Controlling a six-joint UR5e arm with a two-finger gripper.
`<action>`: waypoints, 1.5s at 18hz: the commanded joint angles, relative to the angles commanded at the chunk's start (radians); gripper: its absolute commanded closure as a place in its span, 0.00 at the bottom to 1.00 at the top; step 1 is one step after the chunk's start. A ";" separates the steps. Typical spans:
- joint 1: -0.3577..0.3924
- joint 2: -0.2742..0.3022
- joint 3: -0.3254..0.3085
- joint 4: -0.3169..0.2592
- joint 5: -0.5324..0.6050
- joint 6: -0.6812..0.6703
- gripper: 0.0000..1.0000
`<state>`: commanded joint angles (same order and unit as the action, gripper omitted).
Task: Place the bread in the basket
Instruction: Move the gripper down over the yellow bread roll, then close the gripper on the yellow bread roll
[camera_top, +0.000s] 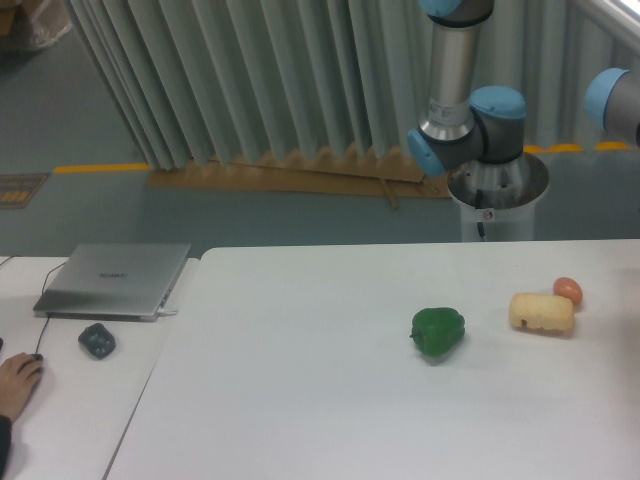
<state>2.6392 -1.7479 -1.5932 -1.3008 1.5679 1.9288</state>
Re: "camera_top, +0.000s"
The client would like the person's hand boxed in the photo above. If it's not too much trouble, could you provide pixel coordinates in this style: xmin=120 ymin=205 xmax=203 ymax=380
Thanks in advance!
xmin=1 ymin=353 xmax=44 ymax=423

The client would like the dark sleeve forearm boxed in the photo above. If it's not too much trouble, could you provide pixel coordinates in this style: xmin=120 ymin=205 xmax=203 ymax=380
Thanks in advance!
xmin=0 ymin=415 xmax=13 ymax=478

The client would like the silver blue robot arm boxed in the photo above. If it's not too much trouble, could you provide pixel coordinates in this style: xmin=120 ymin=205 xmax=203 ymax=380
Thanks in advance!
xmin=407 ymin=1 xmax=639 ymax=176

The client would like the yellow bread loaf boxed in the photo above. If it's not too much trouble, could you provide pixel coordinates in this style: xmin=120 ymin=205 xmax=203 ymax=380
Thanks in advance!
xmin=508 ymin=293 xmax=575 ymax=334

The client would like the black 3D mouse controller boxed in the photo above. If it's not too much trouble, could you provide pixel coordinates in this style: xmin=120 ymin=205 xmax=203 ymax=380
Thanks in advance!
xmin=78 ymin=323 xmax=117 ymax=360

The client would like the silver closed laptop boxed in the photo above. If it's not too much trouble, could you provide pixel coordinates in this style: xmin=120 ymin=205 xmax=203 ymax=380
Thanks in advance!
xmin=33 ymin=243 xmax=191 ymax=321

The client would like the pale green folding curtain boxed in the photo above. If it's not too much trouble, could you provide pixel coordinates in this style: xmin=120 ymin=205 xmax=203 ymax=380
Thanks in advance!
xmin=64 ymin=0 xmax=441 ymax=170

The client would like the cardboard box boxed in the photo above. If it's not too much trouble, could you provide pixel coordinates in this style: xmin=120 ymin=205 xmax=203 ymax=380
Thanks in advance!
xmin=1 ymin=0 xmax=72 ymax=55

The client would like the brown cardboard strip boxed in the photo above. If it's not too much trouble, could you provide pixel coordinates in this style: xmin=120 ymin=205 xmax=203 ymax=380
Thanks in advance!
xmin=146 ymin=145 xmax=449 ymax=209

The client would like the green bell pepper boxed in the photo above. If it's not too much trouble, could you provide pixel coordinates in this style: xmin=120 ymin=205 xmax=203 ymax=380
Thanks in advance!
xmin=410 ymin=307 xmax=465 ymax=358

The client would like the brown egg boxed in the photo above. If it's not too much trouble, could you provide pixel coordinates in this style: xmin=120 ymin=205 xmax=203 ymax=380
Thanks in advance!
xmin=552 ymin=277 xmax=583 ymax=306

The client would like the black mouse cable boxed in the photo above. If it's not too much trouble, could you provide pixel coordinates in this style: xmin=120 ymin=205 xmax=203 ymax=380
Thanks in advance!
xmin=0 ymin=254 xmax=72 ymax=355

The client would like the white laptop cable plug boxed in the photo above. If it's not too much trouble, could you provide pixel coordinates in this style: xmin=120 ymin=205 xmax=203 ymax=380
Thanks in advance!
xmin=157 ymin=308 xmax=179 ymax=317

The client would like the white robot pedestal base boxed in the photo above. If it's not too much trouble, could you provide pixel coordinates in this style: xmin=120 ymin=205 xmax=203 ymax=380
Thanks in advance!
xmin=447 ymin=153 xmax=550 ymax=242

